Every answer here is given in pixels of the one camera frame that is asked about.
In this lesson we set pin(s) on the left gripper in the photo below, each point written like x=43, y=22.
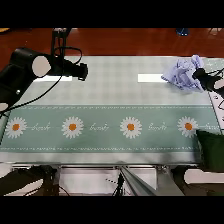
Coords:
x=77, y=70

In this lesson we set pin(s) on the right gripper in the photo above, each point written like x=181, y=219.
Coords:
x=204, y=79

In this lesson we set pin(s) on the light purple shirt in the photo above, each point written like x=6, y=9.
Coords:
x=181, y=73

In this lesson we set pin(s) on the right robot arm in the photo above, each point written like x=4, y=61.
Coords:
x=200, y=176

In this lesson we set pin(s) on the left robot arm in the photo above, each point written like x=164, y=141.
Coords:
x=20, y=71

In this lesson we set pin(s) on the dark green garment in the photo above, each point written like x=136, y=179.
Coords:
x=211, y=150

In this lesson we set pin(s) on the silver frame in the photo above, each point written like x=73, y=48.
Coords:
x=140, y=185

